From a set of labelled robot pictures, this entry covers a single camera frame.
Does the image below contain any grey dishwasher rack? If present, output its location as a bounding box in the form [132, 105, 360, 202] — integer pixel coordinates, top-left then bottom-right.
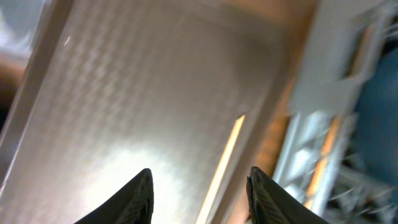
[273, 0, 397, 223]

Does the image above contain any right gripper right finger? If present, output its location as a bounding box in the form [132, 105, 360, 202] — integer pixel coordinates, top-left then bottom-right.
[246, 166, 328, 224]

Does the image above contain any brown serving tray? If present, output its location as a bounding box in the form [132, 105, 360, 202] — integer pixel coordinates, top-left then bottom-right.
[1, 0, 316, 223]

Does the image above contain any wooden chopstick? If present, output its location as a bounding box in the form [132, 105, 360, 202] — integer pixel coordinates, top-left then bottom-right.
[304, 116, 343, 210]
[195, 114, 246, 224]

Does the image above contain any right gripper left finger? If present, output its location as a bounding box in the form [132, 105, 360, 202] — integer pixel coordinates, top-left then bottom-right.
[76, 168, 154, 224]

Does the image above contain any dark blue plate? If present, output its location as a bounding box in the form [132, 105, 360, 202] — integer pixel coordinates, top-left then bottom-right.
[355, 49, 397, 187]

